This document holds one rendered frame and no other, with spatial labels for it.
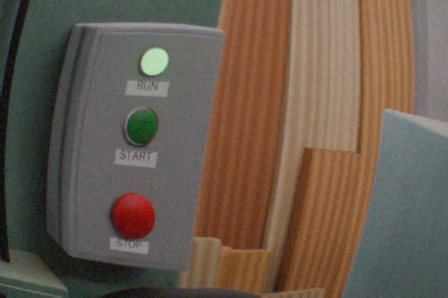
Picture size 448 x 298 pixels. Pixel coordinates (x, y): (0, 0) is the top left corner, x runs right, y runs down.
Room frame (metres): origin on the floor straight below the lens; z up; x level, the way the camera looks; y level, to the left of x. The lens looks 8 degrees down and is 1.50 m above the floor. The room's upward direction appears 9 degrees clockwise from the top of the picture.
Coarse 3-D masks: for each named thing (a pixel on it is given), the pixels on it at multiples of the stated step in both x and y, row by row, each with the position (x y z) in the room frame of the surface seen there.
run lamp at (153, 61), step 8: (152, 48) 0.61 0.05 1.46; (160, 48) 0.61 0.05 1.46; (144, 56) 0.61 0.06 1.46; (152, 56) 0.61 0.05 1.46; (160, 56) 0.61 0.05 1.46; (168, 56) 0.62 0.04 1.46; (144, 64) 0.61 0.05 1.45; (152, 64) 0.61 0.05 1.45; (160, 64) 0.61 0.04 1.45; (144, 72) 0.61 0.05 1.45; (152, 72) 0.61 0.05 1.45; (160, 72) 0.61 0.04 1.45
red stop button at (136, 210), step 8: (120, 200) 0.60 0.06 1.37; (128, 200) 0.60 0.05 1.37; (136, 200) 0.60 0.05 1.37; (144, 200) 0.61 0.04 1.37; (120, 208) 0.60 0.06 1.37; (128, 208) 0.60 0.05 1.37; (136, 208) 0.60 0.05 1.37; (144, 208) 0.61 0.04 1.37; (152, 208) 0.61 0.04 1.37; (120, 216) 0.60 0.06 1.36; (128, 216) 0.60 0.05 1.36; (136, 216) 0.60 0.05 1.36; (144, 216) 0.61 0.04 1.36; (152, 216) 0.61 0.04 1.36; (120, 224) 0.60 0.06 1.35; (128, 224) 0.60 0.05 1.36; (136, 224) 0.60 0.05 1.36; (144, 224) 0.61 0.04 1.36; (152, 224) 0.61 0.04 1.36; (128, 232) 0.60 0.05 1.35; (136, 232) 0.61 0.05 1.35; (144, 232) 0.61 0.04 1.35
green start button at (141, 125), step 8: (136, 112) 0.61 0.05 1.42; (144, 112) 0.61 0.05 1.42; (152, 112) 0.61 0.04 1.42; (128, 120) 0.61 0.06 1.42; (136, 120) 0.61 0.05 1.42; (144, 120) 0.61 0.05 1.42; (152, 120) 0.61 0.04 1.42; (128, 128) 0.60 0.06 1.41; (136, 128) 0.61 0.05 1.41; (144, 128) 0.61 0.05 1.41; (152, 128) 0.61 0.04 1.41; (128, 136) 0.61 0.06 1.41; (136, 136) 0.61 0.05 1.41; (144, 136) 0.61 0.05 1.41; (152, 136) 0.61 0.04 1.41; (136, 144) 0.61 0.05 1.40; (144, 144) 0.61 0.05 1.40
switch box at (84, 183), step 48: (96, 48) 0.59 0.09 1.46; (144, 48) 0.61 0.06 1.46; (192, 48) 0.63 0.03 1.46; (96, 96) 0.59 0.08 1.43; (144, 96) 0.61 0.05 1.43; (192, 96) 0.63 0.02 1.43; (96, 144) 0.60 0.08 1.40; (192, 144) 0.63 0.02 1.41; (48, 192) 0.63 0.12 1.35; (96, 192) 0.60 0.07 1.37; (144, 192) 0.62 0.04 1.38; (192, 192) 0.64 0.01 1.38; (96, 240) 0.60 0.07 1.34; (144, 240) 0.62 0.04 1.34; (192, 240) 0.64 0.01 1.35
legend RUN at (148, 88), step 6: (132, 84) 0.61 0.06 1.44; (138, 84) 0.61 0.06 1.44; (144, 84) 0.61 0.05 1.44; (150, 84) 0.61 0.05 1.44; (156, 84) 0.62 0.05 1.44; (162, 84) 0.62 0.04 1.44; (168, 84) 0.62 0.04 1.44; (126, 90) 0.61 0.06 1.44; (132, 90) 0.61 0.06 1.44; (138, 90) 0.61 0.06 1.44; (144, 90) 0.61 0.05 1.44; (150, 90) 0.61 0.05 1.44; (156, 90) 0.62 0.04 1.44; (162, 90) 0.62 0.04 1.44; (162, 96) 0.62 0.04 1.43
